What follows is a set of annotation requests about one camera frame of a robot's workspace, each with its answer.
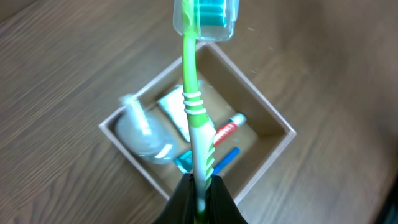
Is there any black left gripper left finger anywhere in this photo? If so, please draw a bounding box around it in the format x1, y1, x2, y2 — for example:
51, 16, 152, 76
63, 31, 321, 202
153, 173, 195, 224

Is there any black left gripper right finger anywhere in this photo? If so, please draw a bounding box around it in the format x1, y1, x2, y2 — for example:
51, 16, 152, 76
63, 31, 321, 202
208, 175, 248, 224

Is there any blue razor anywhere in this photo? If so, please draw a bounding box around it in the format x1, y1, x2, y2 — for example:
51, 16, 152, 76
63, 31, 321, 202
213, 147, 240, 175

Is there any red green toothpaste tube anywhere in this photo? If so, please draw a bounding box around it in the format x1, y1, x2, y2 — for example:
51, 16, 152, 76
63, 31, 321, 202
173, 112, 248, 174

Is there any clear bottle dark liquid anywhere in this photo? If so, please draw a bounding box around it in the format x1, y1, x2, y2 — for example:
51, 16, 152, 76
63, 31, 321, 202
115, 95, 178, 164

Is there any green white soap bar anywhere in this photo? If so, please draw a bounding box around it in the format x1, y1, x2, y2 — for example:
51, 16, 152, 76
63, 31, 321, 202
157, 84, 190, 142

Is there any green white toothbrush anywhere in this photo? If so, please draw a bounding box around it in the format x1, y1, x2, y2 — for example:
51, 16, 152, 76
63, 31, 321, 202
173, 0, 239, 223

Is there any white cardboard box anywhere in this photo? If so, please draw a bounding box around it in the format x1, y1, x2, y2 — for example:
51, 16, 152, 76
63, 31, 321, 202
99, 42, 296, 204

